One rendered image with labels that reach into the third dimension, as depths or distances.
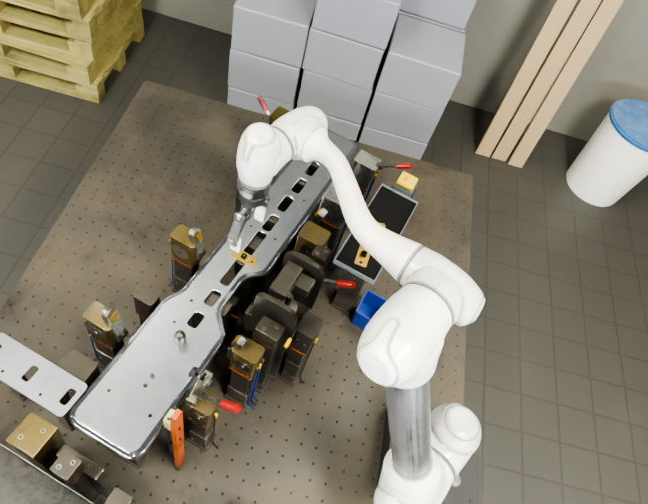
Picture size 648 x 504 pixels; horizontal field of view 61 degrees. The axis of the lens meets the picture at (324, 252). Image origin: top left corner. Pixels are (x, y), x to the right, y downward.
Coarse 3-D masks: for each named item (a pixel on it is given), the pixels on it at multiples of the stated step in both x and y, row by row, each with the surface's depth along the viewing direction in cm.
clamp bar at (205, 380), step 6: (192, 372) 129; (204, 372) 130; (198, 378) 129; (204, 378) 129; (210, 378) 131; (198, 384) 129; (204, 384) 128; (210, 384) 130; (192, 390) 134; (198, 390) 132; (192, 396) 138; (198, 396) 136
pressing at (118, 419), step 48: (336, 144) 212; (288, 192) 194; (288, 240) 182; (192, 288) 165; (144, 336) 154; (192, 336) 157; (96, 384) 144; (192, 384) 149; (96, 432) 138; (144, 432) 140
